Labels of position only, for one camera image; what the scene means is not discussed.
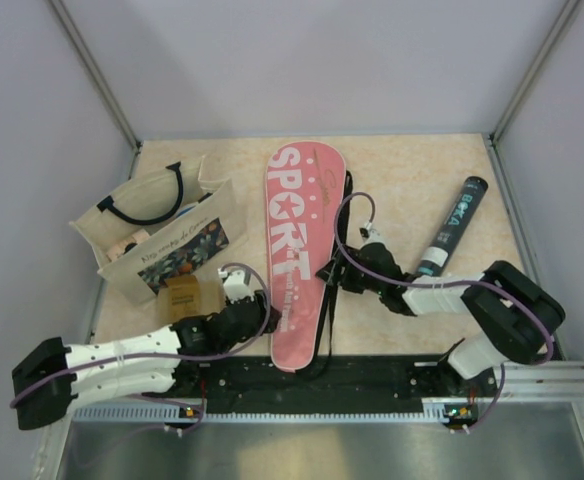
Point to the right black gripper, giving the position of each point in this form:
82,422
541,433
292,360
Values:
331,273

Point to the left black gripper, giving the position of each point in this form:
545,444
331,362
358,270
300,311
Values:
261,301

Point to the pink racket cover bag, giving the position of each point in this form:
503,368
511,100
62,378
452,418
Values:
305,182

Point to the black shuttlecock tube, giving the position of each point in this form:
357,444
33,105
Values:
437,255

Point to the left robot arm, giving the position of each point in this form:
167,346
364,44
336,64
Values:
55,379

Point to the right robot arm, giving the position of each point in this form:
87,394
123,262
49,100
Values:
517,318

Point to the brown cardboard box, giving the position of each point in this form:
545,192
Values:
187,296

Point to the beige floral tote bag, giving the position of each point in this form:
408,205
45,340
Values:
168,222

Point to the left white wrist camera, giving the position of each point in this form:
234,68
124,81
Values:
235,284

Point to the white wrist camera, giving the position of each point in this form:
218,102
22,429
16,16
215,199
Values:
235,284
370,234

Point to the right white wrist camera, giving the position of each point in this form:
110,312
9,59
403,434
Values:
370,234

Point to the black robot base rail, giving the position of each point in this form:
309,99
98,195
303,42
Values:
340,384

